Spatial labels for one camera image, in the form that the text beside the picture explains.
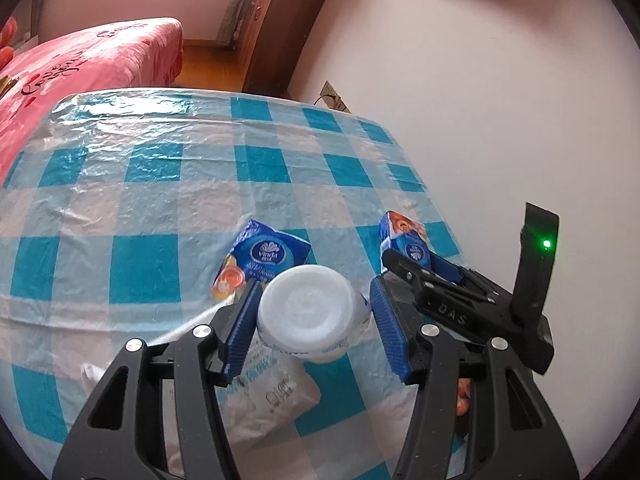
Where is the pink blanket bed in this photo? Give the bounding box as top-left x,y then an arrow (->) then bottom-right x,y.
0,16 -> 183,186

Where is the white feather print packet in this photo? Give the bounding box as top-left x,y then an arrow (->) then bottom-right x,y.
80,305 -> 322,480

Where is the brown wooden wardrobe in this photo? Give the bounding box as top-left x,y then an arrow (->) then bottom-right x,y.
235,0 -> 346,101

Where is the white plastic bottle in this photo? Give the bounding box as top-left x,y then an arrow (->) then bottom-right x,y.
256,265 -> 372,365

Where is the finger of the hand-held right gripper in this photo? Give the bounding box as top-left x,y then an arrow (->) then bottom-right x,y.
382,250 -> 432,291
430,254 -> 501,302

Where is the blue white checked tablecloth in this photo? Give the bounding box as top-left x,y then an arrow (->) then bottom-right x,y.
0,87 -> 468,480

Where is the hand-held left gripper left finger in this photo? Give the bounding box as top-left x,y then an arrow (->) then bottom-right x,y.
52,280 -> 264,480

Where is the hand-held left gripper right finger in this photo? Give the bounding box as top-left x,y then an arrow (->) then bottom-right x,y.
369,276 -> 581,480

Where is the blue tissue pack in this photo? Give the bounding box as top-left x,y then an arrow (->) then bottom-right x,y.
212,219 -> 312,302
378,210 -> 432,273

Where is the pale curtain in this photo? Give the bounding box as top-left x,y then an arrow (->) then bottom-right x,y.
217,0 -> 251,51

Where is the person's right hand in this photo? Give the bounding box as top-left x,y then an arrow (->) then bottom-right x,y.
456,377 -> 474,417

